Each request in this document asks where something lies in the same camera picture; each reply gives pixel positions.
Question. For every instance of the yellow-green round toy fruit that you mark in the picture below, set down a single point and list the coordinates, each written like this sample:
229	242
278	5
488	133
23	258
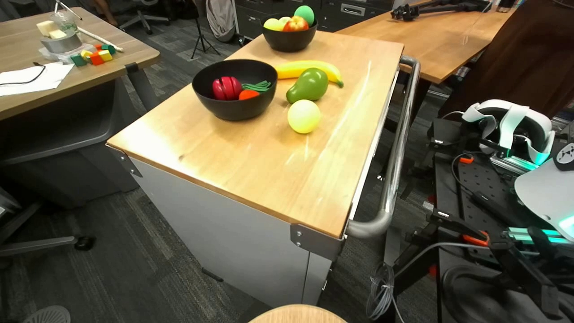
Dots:
303	117

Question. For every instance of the green toy pear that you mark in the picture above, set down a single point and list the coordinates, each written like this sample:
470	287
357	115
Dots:
307	86

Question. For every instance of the yellow toy banana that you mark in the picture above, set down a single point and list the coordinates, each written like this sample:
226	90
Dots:
298	66

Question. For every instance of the black plastic bowl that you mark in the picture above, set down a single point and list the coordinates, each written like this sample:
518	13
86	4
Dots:
289	43
233	109

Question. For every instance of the orange toy pepper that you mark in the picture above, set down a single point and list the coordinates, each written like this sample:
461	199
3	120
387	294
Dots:
296	25

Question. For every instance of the yellow toy lemon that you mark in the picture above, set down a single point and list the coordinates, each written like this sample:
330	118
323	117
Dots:
273	23

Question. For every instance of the green round toy fruit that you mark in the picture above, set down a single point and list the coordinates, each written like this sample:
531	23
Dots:
305	14

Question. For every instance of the round wooden stool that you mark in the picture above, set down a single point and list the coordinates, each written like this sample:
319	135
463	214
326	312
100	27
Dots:
298	314

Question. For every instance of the black cabinet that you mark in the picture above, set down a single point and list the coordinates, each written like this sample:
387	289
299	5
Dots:
334	11

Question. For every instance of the wooden side table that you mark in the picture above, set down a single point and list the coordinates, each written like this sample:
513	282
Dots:
441	41

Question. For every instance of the colourful toy blocks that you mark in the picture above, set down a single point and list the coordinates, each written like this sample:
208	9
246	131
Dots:
95	54

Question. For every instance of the white plastic stick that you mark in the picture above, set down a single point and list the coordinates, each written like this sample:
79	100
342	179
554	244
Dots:
100	39

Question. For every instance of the white VR headset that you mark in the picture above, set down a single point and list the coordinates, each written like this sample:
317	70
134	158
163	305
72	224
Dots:
508	127

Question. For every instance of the dark grey office chair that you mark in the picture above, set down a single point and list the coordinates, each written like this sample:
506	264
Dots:
59	136

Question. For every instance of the clear plastic cup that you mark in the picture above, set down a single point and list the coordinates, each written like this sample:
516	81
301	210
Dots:
64	18

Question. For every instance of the white paper sheets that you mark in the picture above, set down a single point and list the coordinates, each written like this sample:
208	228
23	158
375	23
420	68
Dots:
29	77

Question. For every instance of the large wooden conference table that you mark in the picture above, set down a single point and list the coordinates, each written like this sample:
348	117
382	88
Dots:
23	41

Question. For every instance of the black camera tripod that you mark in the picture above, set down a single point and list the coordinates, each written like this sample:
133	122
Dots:
199	27

